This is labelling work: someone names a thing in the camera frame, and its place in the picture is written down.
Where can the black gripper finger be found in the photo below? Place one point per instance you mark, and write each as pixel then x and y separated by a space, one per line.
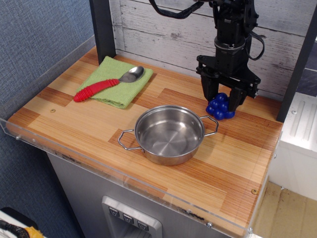
pixel 210 85
pixel 236 98

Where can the red handled metal spoon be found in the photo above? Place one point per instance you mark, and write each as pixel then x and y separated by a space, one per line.
pixel 131 76

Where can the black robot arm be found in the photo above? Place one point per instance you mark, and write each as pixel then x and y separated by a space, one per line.
pixel 234 21

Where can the blue toy grape bunch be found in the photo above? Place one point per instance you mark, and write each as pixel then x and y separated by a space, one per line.
pixel 218 107

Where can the stainless steel pot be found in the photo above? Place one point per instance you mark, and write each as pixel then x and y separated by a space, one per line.
pixel 170 135

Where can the silver dispenser panel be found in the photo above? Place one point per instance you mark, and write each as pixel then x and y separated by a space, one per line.
pixel 126 222

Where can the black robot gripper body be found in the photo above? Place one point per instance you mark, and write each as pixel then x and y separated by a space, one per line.
pixel 232 68

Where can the grey toy fridge cabinet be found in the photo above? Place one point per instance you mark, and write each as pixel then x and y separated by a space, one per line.
pixel 85 187

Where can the clear acrylic table guard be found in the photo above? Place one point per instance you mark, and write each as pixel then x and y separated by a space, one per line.
pixel 40 72

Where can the white ribbed side counter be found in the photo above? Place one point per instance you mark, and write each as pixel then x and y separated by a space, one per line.
pixel 294 164

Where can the dark left vertical post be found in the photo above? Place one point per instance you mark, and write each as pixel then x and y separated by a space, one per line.
pixel 103 30

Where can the yellow object bottom left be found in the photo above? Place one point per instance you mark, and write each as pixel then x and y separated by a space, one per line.
pixel 34 233

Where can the green folded cloth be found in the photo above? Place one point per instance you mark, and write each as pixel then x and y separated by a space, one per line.
pixel 121 95

